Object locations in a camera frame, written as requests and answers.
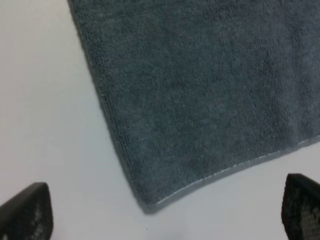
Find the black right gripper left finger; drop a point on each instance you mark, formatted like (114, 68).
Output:
(28, 215)

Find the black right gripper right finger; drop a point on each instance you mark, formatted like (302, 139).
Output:
(300, 209)

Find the grey towel with orange stripes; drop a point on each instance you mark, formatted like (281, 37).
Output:
(195, 90)

